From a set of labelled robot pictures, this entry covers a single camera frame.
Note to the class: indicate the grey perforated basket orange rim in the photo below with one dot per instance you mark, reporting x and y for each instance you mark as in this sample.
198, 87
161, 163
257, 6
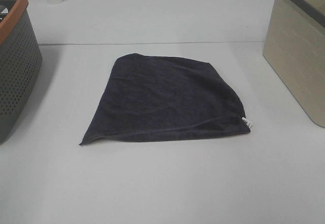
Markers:
21, 61

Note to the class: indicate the beige basket grey rim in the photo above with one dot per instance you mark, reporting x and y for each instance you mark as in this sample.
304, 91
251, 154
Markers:
294, 48

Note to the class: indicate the dark grey towel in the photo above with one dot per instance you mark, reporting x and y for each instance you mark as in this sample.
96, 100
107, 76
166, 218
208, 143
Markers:
161, 98

